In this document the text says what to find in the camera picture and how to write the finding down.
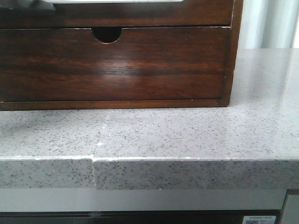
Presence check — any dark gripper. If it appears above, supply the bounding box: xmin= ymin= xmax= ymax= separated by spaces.
xmin=0 ymin=0 xmax=56 ymax=11

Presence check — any wooden drawer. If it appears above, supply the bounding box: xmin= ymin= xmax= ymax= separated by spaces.
xmin=0 ymin=27 xmax=230 ymax=102
xmin=0 ymin=0 xmax=234 ymax=29

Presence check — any dark wooden drawer cabinet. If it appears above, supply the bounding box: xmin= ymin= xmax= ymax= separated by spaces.
xmin=0 ymin=0 xmax=243 ymax=111

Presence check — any black appliance under counter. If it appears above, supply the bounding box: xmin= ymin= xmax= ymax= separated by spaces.
xmin=0 ymin=210 xmax=281 ymax=224

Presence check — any white QR code sticker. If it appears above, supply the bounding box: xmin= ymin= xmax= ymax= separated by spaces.
xmin=242 ymin=216 xmax=277 ymax=224

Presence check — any grey cabinet panel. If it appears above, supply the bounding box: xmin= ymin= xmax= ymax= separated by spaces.
xmin=280 ymin=189 xmax=299 ymax=224

